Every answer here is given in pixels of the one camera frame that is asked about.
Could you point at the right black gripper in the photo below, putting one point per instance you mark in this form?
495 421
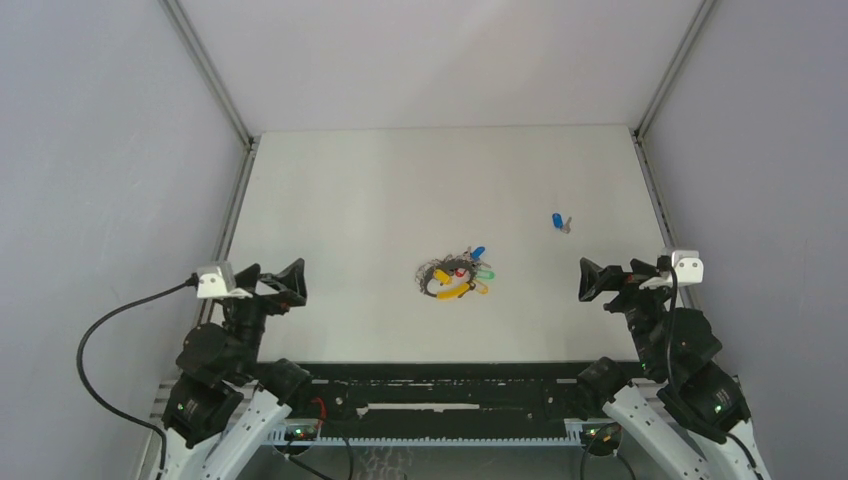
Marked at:
595 278

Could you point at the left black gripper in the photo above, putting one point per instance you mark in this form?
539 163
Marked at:
290 283

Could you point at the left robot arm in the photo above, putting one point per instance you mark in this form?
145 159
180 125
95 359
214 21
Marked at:
225 403

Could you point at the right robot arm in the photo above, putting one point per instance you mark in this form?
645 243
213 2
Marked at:
676 348

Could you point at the blue tagged key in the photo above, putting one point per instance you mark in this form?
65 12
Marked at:
562 223

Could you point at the left green circuit board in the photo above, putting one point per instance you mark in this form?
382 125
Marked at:
300 433

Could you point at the green circuit board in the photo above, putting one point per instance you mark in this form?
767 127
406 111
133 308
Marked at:
601 440
300 433

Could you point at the right green circuit board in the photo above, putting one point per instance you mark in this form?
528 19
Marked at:
601 440

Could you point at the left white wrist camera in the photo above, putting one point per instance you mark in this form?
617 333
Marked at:
217 282

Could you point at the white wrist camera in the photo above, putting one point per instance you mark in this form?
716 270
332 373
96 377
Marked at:
217 282
677 267

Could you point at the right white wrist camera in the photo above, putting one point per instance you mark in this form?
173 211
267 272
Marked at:
677 267

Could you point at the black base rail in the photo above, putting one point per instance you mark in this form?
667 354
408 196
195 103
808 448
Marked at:
439 397

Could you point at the white slotted cable duct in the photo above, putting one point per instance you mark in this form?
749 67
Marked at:
561 435

